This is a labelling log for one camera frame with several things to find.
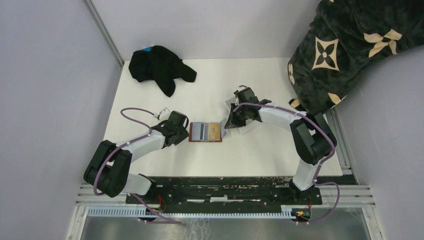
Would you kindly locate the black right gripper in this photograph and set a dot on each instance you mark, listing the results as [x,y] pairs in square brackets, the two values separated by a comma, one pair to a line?
[232,122]

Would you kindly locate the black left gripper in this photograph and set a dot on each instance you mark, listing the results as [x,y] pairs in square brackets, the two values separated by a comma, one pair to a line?
[184,134]

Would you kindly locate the silver VIP credit card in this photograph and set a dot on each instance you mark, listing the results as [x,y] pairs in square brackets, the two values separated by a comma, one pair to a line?
[223,130]

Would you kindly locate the gold credit card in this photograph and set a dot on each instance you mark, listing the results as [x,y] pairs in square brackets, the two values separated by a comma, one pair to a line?
[214,132]

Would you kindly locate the brown leather card holder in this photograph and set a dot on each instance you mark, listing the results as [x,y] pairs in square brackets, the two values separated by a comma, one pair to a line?
[206,141]

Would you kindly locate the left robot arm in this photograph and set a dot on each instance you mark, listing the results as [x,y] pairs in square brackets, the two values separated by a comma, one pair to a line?
[109,169]

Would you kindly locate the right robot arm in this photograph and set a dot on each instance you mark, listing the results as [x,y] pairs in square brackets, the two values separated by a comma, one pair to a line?
[313,139]

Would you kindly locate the clear acrylic card box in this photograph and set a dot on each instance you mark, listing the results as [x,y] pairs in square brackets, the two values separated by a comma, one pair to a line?
[250,124]

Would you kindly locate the black cloth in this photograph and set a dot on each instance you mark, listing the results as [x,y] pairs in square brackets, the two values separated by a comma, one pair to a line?
[159,64]

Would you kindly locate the black patterned blanket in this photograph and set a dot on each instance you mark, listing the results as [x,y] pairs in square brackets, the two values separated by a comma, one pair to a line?
[344,38]

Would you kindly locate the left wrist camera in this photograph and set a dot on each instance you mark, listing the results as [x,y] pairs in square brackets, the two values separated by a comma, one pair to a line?
[163,114]

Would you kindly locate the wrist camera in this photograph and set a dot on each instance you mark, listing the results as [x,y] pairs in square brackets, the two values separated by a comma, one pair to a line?
[239,88]
[163,114]

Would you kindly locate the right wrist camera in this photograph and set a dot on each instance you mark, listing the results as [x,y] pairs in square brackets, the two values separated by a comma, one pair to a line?
[239,88]

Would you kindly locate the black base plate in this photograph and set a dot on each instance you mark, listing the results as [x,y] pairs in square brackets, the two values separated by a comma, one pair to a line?
[227,195]

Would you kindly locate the aluminium rail frame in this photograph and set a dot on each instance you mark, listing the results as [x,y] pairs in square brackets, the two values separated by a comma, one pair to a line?
[353,217]

